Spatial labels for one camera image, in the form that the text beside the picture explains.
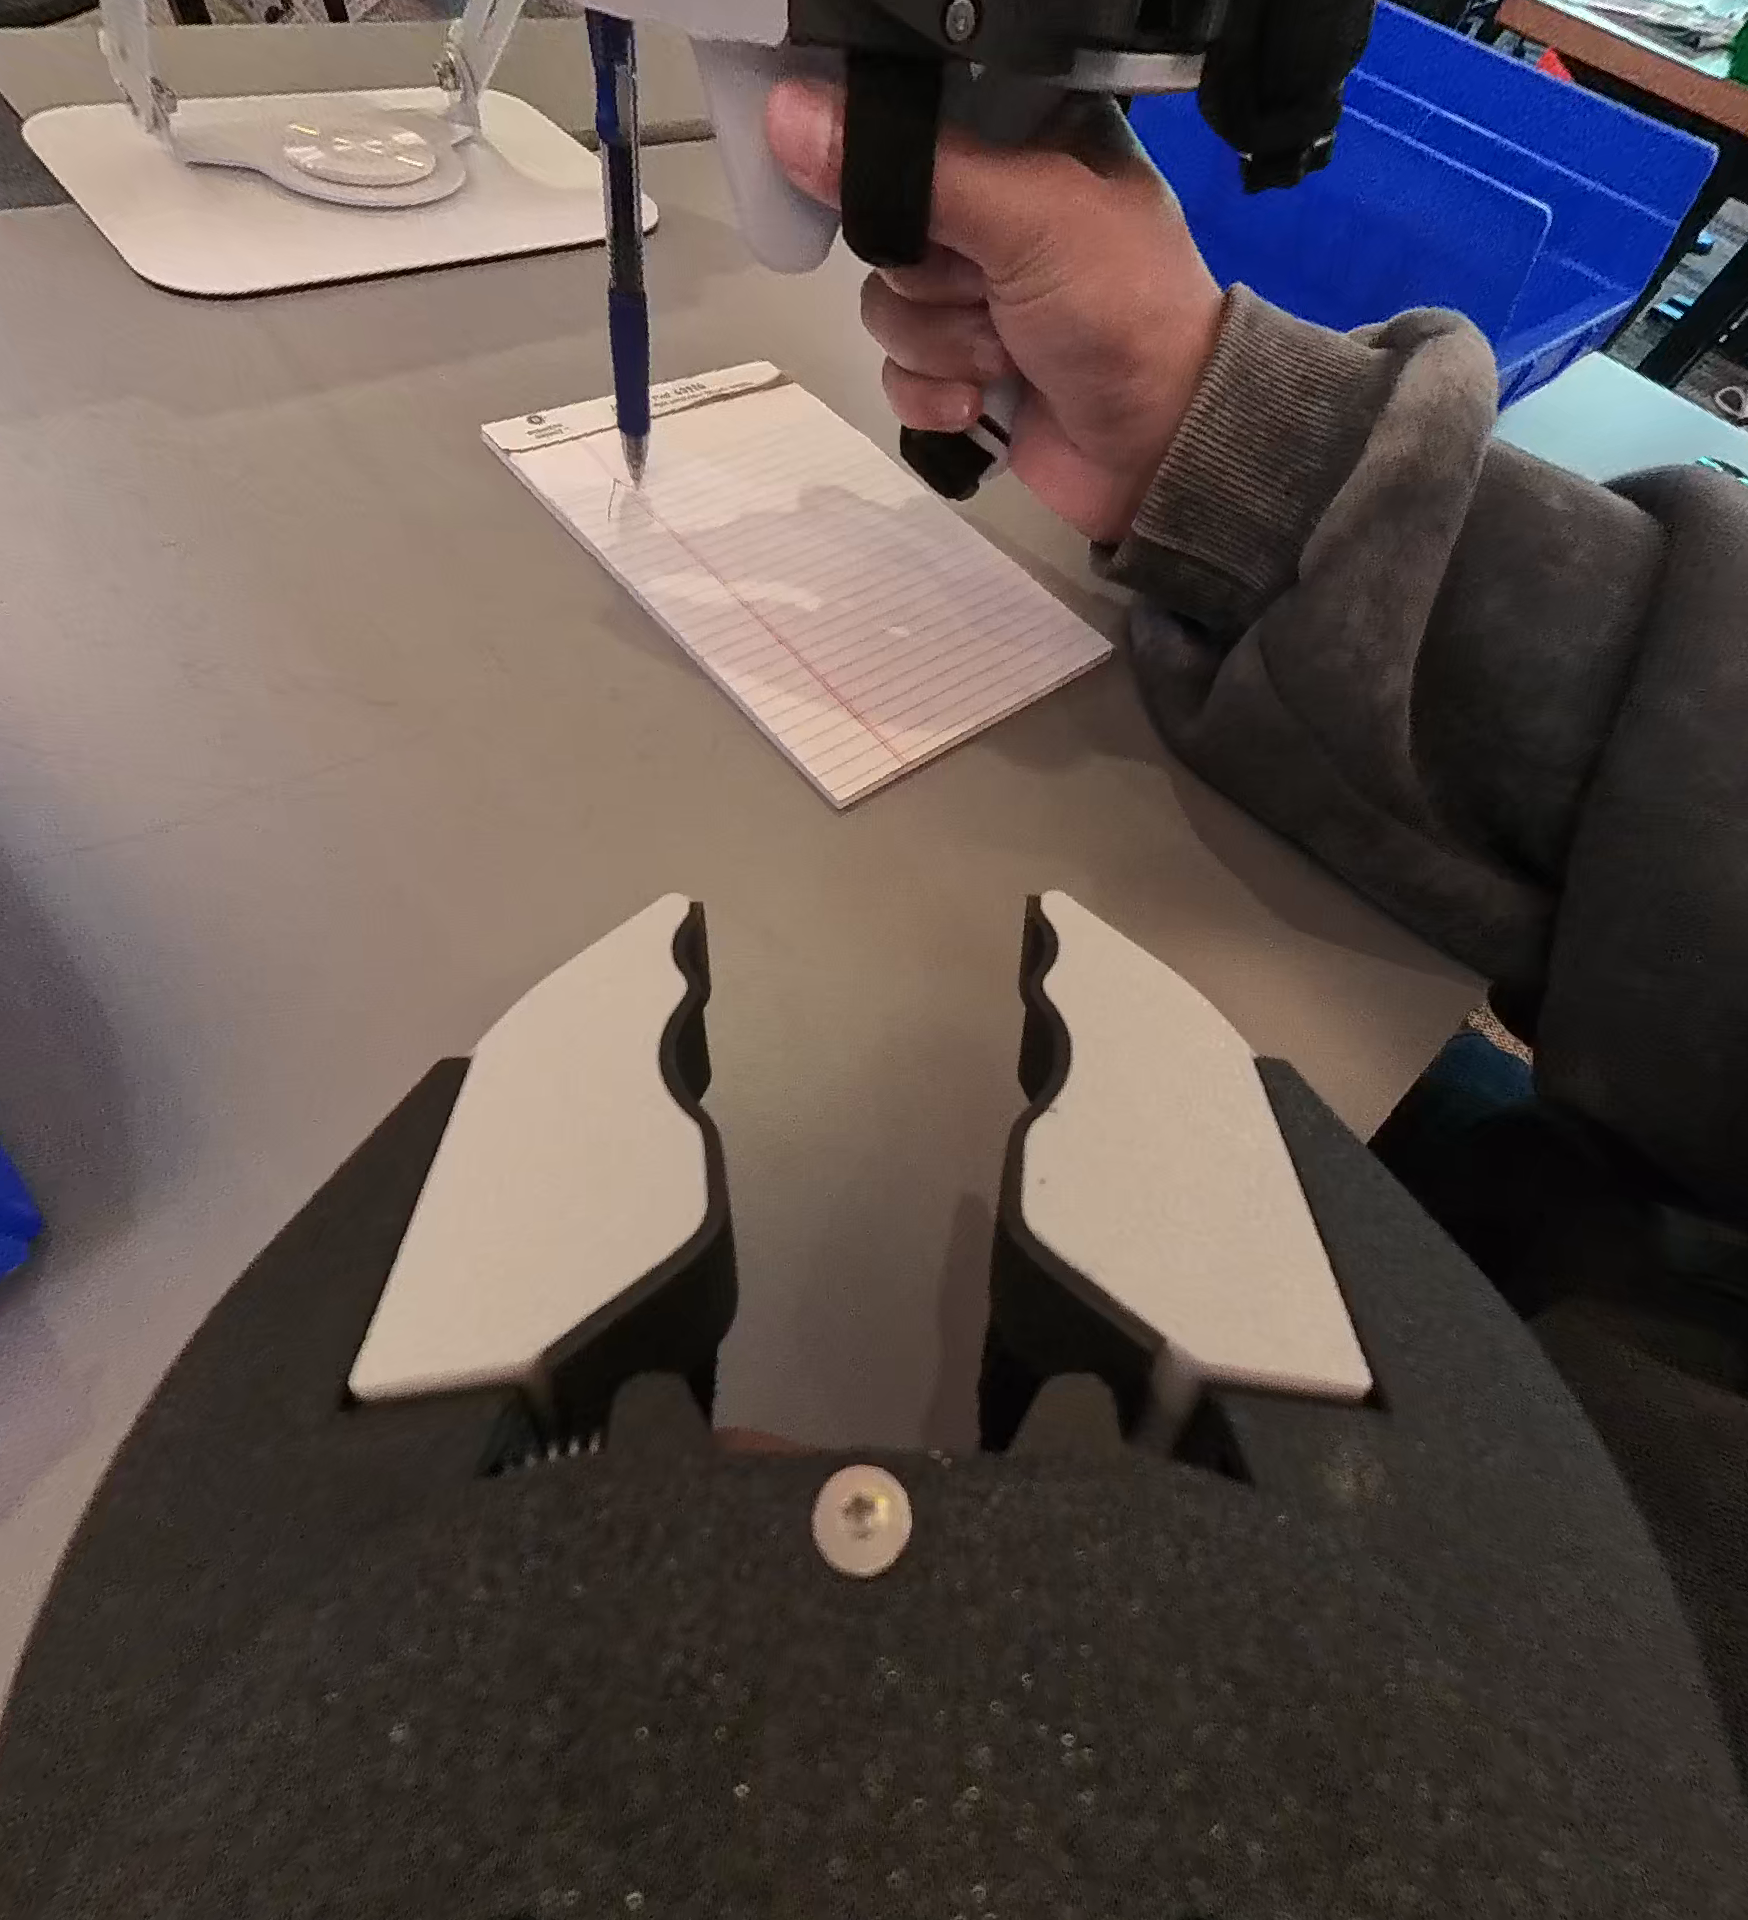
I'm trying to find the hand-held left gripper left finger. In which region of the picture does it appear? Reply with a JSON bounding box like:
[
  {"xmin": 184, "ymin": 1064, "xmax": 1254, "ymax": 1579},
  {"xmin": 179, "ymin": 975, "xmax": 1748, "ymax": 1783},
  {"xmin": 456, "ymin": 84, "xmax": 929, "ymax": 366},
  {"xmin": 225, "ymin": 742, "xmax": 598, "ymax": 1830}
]
[{"xmin": 345, "ymin": 890, "xmax": 735, "ymax": 1449}]

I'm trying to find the blue pen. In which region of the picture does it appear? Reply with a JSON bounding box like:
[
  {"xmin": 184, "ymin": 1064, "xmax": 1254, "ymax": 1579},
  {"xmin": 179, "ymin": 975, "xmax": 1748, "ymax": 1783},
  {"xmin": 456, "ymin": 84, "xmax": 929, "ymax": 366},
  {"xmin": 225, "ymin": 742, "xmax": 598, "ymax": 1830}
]
[{"xmin": 584, "ymin": 8, "xmax": 654, "ymax": 490}]

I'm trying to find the white document stand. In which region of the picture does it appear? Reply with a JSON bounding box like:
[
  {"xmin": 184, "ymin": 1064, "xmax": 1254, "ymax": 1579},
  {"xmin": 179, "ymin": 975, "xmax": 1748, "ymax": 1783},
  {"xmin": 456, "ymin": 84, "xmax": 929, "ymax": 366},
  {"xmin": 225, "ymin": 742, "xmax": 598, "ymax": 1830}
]
[{"xmin": 21, "ymin": 0, "xmax": 660, "ymax": 301}]

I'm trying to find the white lined notepad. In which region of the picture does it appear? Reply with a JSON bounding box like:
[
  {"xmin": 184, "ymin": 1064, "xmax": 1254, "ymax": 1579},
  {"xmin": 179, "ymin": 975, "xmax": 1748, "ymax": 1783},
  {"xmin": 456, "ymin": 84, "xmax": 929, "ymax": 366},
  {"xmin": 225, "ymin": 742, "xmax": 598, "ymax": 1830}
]
[{"xmin": 479, "ymin": 361, "xmax": 1113, "ymax": 814}]

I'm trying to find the wooden top table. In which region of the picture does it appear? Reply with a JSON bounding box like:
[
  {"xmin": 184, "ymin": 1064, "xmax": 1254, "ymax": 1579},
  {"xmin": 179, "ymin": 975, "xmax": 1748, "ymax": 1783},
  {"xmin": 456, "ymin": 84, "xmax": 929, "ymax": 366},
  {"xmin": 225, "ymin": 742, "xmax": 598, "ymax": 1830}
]
[{"xmin": 1498, "ymin": 0, "xmax": 1748, "ymax": 141}]

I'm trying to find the person's right hand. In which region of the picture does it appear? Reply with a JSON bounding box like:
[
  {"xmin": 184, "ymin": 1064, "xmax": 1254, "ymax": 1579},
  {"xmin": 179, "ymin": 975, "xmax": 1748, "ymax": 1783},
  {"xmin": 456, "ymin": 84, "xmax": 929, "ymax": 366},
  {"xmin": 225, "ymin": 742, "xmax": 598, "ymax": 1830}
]
[{"xmin": 763, "ymin": 74, "xmax": 1230, "ymax": 548}]

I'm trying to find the person's lap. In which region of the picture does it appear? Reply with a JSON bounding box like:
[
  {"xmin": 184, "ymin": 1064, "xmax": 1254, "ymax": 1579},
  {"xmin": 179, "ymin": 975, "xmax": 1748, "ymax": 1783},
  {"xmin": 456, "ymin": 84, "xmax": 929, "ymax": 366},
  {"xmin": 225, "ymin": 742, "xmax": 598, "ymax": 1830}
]
[{"xmin": 1375, "ymin": 1029, "xmax": 1552, "ymax": 1215}]

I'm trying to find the white round-cornered table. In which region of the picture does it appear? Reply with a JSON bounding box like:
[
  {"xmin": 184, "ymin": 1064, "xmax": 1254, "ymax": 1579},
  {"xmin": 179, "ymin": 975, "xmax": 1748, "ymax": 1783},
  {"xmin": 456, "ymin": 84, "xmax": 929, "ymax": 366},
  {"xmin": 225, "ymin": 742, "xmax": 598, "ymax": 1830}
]
[{"xmin": 1491, "ymin": 353, "xmax": 1748, "ymax": 509}]

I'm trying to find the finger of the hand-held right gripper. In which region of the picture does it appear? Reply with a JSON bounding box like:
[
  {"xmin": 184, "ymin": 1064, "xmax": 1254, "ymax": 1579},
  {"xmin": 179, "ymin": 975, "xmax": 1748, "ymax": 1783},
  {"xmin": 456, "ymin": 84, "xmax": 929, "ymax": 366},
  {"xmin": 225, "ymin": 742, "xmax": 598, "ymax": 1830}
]
[{"xmin": 616, "ymin": 0, "xmax": 845, "ymax": 274}]

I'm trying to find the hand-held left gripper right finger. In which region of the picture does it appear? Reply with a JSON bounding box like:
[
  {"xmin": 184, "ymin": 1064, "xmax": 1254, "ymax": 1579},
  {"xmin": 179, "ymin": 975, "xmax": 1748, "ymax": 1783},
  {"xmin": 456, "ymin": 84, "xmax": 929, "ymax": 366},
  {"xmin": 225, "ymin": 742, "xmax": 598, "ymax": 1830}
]
[{"xmin": 978, "ymin": 889, "xmax": 1378, "ymax": 1455}]

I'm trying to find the person's right forearm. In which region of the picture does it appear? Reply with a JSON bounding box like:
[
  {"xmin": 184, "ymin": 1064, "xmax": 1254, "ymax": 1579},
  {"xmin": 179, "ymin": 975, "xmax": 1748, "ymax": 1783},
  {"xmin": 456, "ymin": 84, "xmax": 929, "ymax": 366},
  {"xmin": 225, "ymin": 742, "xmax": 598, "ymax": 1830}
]
[{"xmin": 1100, "ymin": 283, "xmax": 1748, "ymax": 1322}]

